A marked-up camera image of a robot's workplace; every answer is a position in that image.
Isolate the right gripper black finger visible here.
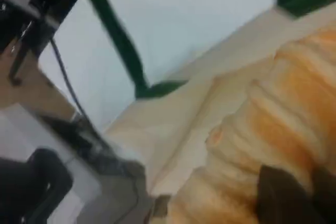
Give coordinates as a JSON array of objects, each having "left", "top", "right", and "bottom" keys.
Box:
[{"left": 256, "top": 165, "right": 318, "bottom": 224}]

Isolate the long ridged bread loaf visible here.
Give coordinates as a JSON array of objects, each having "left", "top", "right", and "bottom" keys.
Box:
[{"left": 167, "top": 28, "right": 336, "bottom": 224}]

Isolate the black chair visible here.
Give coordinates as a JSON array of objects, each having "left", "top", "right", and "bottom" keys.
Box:
[{"left": 0, "top": 148, "right": 74, "bottom": 224}]

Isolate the black cable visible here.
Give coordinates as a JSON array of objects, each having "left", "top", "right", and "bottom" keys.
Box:
[{"left": 49, "top": 37, "right": 111, "bottom": 151}]

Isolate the white canvas bag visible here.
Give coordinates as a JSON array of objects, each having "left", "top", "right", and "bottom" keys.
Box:
[{"left": 85, "top": 0, "right": 336, "bottom": 224}]

